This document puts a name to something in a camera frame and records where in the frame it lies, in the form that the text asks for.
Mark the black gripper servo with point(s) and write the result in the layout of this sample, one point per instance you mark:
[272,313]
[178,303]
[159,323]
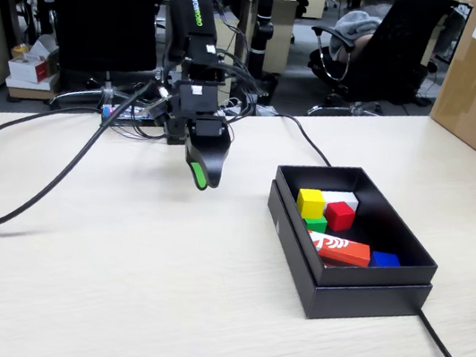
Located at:
[196,99]

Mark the yellow wooden cube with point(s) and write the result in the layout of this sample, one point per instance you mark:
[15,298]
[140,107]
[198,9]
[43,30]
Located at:
[311,204]

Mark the green wooden cube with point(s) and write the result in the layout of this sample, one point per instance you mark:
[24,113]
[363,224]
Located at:
[315,225]

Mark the red wooden cube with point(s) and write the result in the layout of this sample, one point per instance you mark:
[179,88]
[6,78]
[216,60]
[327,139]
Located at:
[339,217]

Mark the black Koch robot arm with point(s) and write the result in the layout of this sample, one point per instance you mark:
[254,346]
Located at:
[179,20]

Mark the black cardboard box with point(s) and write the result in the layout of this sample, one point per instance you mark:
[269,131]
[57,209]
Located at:
[359,297]

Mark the controller board with red LED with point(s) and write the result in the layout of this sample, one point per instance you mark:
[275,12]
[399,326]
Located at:
[107,112]

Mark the white rectangular block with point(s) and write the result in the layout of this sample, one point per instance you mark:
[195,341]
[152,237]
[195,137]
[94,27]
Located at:
[346,197]

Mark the orange printed rectangular block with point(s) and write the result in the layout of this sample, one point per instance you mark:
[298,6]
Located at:
[344,252]

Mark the black segmented pole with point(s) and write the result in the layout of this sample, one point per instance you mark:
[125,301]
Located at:
[264,10]

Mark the black mesh office chair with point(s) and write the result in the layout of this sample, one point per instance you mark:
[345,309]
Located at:
[106,8]

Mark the white and red carton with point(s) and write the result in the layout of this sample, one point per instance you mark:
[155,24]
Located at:
[28,70]

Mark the blue wooden cube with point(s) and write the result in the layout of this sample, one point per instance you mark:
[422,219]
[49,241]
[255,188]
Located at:
[385,260]

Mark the grey cloth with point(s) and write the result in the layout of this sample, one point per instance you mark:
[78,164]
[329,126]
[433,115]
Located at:
[357,25]

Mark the yellow tape roll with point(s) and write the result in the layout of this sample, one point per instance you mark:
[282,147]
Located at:
[22,50]

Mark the black armrest office chair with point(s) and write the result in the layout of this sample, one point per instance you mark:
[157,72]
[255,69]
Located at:
[398,54]

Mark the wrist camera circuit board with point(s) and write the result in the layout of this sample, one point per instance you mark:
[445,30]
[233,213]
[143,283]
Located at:
[161,107]

